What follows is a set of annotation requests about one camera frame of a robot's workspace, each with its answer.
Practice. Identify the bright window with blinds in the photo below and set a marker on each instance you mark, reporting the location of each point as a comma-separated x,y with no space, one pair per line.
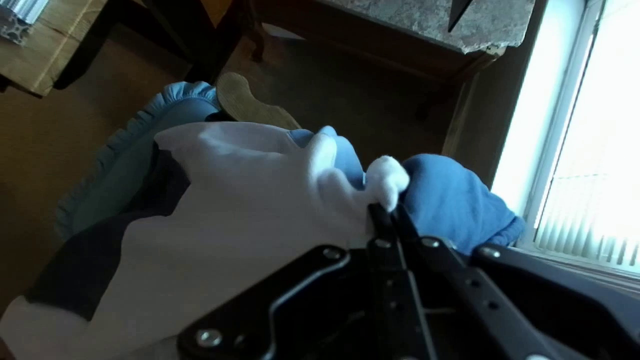
601,132

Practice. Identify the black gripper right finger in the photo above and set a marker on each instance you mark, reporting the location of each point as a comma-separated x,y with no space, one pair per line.
520,300

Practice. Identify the white blue navy hoodie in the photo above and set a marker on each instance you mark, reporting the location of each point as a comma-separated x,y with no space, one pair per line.
252,212

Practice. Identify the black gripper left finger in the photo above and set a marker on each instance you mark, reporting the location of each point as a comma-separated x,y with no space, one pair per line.
401,313

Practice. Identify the blue ruffled seat cushion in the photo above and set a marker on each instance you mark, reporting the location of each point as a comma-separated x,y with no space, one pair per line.
113,180

